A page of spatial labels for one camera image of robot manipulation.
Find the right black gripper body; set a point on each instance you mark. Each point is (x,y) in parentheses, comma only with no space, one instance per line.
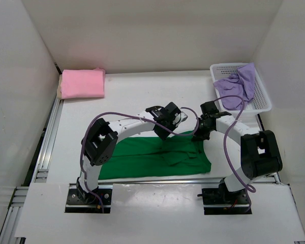
(202,128)

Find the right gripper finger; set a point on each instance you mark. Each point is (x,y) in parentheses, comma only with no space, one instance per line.
(196,137)
(204,137)

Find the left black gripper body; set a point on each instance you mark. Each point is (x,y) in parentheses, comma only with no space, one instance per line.
(163,132)

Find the green t shirt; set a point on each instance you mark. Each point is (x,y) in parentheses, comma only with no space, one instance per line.
(136,157)

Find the pink t shirt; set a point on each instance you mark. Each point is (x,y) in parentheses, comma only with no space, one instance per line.
(79,84)

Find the beige t shirt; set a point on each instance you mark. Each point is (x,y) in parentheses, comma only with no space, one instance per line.
(58,91)

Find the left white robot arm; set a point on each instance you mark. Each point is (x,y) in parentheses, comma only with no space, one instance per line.
(109,129)

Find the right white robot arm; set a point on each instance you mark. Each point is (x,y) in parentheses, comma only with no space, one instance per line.
(259,152)

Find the white plastic basket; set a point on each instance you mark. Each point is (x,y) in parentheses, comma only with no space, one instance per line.
(260,103)

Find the lilac t shirt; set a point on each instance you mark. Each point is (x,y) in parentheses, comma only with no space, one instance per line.
(239,88)

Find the white front cover board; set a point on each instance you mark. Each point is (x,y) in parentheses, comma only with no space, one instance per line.
(158,214)

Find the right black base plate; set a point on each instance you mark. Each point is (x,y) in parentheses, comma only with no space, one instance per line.
(214,196)

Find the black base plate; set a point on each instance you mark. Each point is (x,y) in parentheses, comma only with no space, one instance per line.
(75,198)
(214,196)

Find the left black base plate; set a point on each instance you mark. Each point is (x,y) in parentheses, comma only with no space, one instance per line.
(75,198)

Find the aluminium frame rail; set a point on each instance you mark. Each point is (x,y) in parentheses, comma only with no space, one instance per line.
(39,175)

